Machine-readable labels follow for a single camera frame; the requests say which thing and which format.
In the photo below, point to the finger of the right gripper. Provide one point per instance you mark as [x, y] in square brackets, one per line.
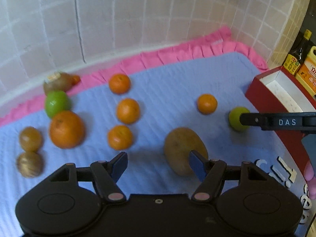
[298, 121]

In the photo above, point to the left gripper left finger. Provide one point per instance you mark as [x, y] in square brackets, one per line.
[105, 176]

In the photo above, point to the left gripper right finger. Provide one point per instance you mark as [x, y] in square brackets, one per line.
[210, 173]

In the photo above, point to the large orange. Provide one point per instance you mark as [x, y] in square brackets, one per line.
[67, 130]

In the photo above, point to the light green apple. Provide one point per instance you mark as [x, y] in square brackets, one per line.
[234, 116]

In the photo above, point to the mandarin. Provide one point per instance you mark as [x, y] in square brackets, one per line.
[120, 137]
[119, 83]
[128, 111]
[207, 104]

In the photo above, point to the striped brown passion fruit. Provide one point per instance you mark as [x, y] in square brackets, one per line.
[30, 164]

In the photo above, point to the smooth brown passion fruit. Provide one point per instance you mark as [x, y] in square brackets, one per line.
[30, 139]

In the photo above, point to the small cherry tomato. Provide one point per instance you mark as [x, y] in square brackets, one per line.
[75, 79]

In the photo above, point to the brown kiwi with sticker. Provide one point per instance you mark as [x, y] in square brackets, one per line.
[57, 81]

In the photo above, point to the person right hand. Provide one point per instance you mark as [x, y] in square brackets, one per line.
[309, 175]

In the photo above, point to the red white cardboard box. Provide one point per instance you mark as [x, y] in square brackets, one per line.
[279, 91]

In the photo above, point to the large brown kiwi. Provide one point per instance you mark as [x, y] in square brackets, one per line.
[177, 147]

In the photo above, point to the yellow detergent jug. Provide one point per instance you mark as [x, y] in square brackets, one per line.
[306, 74]

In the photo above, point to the dark soy sauce bottle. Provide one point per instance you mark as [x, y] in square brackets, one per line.
[296, 57]

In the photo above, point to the light blue quilted mat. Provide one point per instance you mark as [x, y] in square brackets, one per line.
[167, 96]

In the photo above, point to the dark green apple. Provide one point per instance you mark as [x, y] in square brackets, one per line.
[56, 102]

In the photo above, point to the pink towel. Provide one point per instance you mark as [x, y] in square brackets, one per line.
[216, 43]

